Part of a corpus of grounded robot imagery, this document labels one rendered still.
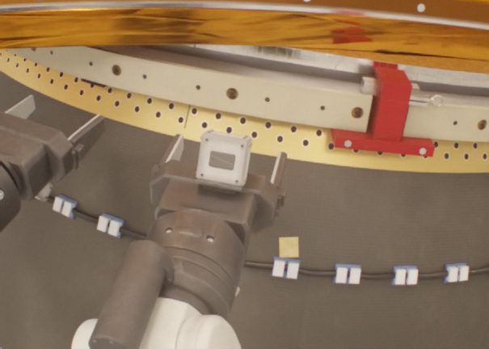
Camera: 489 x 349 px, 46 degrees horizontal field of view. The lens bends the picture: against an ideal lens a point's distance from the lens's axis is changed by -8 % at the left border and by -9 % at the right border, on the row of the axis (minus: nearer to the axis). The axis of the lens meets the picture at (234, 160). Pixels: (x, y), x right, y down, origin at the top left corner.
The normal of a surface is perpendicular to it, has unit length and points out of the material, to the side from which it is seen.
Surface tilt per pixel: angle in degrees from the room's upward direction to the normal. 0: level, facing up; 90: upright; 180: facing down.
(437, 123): 90
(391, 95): 90
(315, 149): 62
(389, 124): 90
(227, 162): 70
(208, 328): 20
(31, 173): 90
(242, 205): 10
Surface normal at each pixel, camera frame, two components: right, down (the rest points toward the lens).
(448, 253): 0.15, 0.05
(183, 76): -0.31, 0.46
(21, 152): 0.01, -0.77
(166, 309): -0.37, -0.77
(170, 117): -0.26, -0.01
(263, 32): 0.18, 0.51
